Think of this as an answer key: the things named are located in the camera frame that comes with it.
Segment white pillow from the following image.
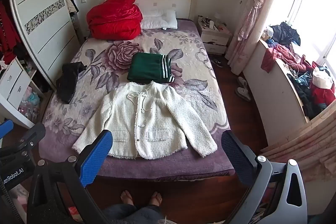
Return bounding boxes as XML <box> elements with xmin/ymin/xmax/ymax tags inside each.
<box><xmin>140</xmin><ymin>9</ymin><xmax>178</xmax><ymax>30</ymax></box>

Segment purple floral blanket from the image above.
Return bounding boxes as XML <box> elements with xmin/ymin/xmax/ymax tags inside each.
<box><xmin>39</xmin><ymin>18</ymin><xmax>235</xmax><ymax>182</ymax></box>

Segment red hanging clothes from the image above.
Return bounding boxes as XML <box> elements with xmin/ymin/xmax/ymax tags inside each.
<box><xmin>0</xmin><ymin>1</ymin><xmax>22</xmax><ymax>63</ymax></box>

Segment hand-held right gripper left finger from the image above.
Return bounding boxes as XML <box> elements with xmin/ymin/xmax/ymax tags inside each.
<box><xmin>26</xmin><ymin>130</ymin><xmax>113</xmax><ymax>224</ymax></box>

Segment person's right foot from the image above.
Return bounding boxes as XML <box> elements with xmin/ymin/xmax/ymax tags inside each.
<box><xmin>148</xmin><ymin>191</ymin><xmax>163</xmax><ymax>207</ymax></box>

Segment pile of clothes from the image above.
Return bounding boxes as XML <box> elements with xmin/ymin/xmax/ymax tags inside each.
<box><xmin>261</xmin><ymin>21</ymin><xmax>336</xmax><ymax>119</ymax></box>

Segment white window bench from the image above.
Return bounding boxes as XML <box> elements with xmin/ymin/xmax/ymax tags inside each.
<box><xmin>243</xmin><ymin>39</ymin><xmax>319</xmax><ymax>146</ymax></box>

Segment person's legs in jeans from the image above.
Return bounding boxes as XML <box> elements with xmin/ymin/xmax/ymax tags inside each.
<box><xmin>101</xmin><ymin>204</ymin><xmax>168</xmax><ymax>224</ymax></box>

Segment pink tied curtain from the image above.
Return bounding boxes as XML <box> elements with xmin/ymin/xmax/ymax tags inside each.
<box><xmin>227</xmin><ymin>0</ymin><xmax>286</xmax><ymax>75</ymax></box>

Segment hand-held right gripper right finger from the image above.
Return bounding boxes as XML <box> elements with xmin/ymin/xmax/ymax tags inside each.
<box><xmin>221</xmin><ymin>130</ymin><xmax>308</xmax><ymax>224</ymax></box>

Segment braided cable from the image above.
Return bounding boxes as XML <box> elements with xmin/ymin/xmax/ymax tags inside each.
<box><xmin>0</xmin><ymin>182</ymin><xmax>15</xmax><ymax>224</ymax></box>

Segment white wardrobe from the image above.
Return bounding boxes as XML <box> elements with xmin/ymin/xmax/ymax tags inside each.
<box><xmin>8</xmin><ymin>0</ymin><xmax>80</xmax><ymax>88</ymax></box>

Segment green pants with white stripes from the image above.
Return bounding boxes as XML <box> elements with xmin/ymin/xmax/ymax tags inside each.
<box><xmin>127</xmin><ymin>53</ymin><xmax>175</xmax><ymax>84</ymax></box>

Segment beige curtain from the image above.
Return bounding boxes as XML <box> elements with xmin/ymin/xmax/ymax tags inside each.
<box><xmin>260</xmin><ymin>106</ymin><xmax>336</xmax><ymax>164</ymax></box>

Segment black garment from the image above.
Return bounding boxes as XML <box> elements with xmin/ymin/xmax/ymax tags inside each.
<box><xmin>56</xmin><ymin>61</ymin><xmax>88</xmax><ymax>104</ymax></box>

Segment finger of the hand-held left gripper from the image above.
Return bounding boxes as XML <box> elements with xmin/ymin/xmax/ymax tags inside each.
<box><xmin>14</xmin><ymin>123</ymin><xmax>46</xmax><ymax>160</ymax></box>
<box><xmin>0</xmin><ymin>119</ymin><xmax>14</xmax><ymax>140</ymax></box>

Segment dark slippers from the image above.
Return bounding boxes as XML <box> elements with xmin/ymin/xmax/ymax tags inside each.
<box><xmin>211</xmin><ymin>55</ymin><xmax>224</xmax><ymax>67</ymax></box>

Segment white fuzzy jacket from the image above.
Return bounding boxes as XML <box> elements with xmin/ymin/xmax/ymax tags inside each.
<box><xmin>72</xmin><ymin>80</ymin><xmax>218</xmax><ymax>160</ymax></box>

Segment white nightstand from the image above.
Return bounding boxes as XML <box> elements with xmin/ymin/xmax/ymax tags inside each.
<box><xmin>197</xmin><ymin>20</ymin><xmax>233</xmax><ymax>55</ymax></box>

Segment red quilt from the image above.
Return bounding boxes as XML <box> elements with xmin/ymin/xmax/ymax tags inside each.
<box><xmin>87</xmin><ymin>0</ymin><xmax>143</xmax><ymax>40</ymax></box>

